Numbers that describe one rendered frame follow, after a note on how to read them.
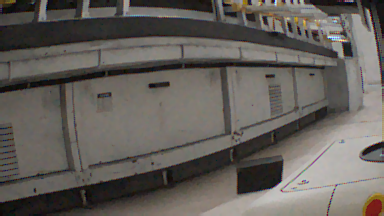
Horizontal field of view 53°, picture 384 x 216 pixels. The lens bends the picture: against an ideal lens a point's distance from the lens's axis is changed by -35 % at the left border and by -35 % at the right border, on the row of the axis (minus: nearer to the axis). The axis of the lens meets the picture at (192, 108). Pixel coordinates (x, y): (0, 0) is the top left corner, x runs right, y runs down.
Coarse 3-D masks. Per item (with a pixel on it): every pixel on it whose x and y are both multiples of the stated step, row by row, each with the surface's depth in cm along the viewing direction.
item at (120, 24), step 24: (24, 24) 119; (48, 24) 130; (72, 24) 142; (96, 24) 154; (120, 24) 167; (144, 24) 179; (168, 24) 193; (192, 24) 208; (216, 24) 225; (240, 24) 258; (0, 48) 109; (288, 48) 323; (312, 48) 374
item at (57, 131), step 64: (64, 0) 169; (192, 0) 258; (0, 128) 138; (64, 128) 176; (128, 128) 216; (192, 128) 258; (256, 128) 313; (0, 192) 130; (64, 192) 170; (128, 192) 209
